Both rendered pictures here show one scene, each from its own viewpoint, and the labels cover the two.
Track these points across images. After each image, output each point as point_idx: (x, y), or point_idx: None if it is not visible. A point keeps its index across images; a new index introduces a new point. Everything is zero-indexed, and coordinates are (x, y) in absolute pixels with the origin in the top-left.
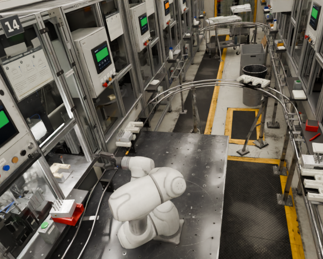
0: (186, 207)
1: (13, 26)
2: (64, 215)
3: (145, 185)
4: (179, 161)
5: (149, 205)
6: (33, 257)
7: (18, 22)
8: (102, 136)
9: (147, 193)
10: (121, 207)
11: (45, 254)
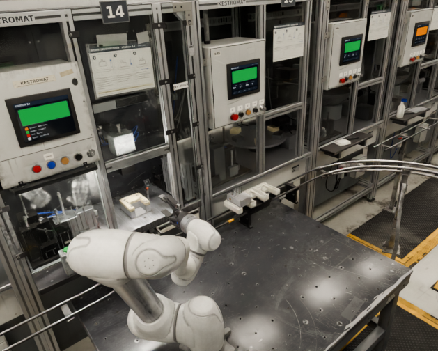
0: (253, 335)
1: (116, 12)
2: None
3: (114, 239)
4: (297, 268)
5: (104, 268)
6: (44, 278)
7: (124, 9)
8: (209, 184)
9: (108, 251)
10: (74, 251)
11: (53, 282)
